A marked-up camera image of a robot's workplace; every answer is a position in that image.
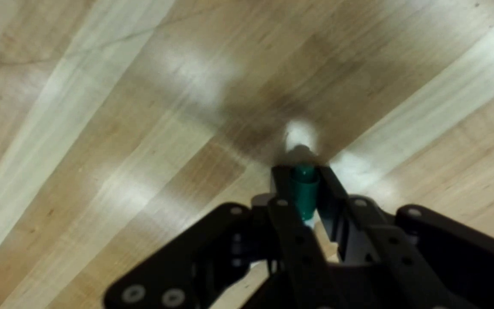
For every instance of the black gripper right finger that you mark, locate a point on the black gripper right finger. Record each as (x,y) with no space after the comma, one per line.
(384,245)

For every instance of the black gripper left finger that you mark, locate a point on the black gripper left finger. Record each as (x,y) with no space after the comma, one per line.
(291,250)

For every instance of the dark green marker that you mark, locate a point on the dark green marker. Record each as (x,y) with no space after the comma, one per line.
(305,188)

